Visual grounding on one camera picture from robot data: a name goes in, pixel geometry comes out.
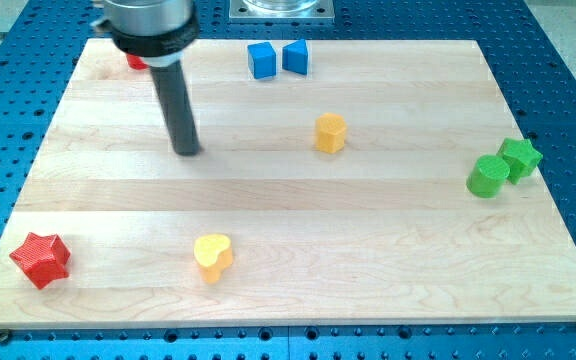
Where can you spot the light wooden board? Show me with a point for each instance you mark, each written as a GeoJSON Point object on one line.
{"type": "Point", "coordinates": [383, 231]}

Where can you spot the blue perforated metal table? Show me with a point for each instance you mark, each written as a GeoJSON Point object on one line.
{"type": "Point", "coordinates": [43, 45]}

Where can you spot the yellow heart block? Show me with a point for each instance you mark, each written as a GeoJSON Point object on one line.
{"type": "Point", "coordinates": [213, 254]}

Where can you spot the blue cube block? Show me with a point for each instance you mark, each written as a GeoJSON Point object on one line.
{"type": "Point", "coordinates": [262, 60]}

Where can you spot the red block behind arm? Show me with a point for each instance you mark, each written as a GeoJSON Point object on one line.
{"type": "Point", "coordinates": [135, 62]}

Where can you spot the yellow hexagon block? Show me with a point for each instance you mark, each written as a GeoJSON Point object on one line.
{"type": "Point", "coordinates": [330, 130]}

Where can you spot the red star block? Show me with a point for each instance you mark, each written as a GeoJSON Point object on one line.
{"type": "Point", "coordinates": [43, 259]}

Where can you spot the green circle block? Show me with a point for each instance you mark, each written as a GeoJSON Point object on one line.
{"type": "Point", "coordinates": [487, 176]}

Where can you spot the green star block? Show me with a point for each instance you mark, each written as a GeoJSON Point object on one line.
{"type": "Point", "coordinates": [521, 156]}

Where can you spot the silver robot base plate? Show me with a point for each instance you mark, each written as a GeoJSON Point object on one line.
{"type": "Point", "coordinates": [257, 11]}

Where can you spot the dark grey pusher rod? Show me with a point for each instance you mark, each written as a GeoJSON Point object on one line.
{"type": "Point", "coordinates": [174, 101]}

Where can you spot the blue triangle block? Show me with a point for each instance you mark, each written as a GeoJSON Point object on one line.
{"type": "Point", "coordinates": [295, 57]}

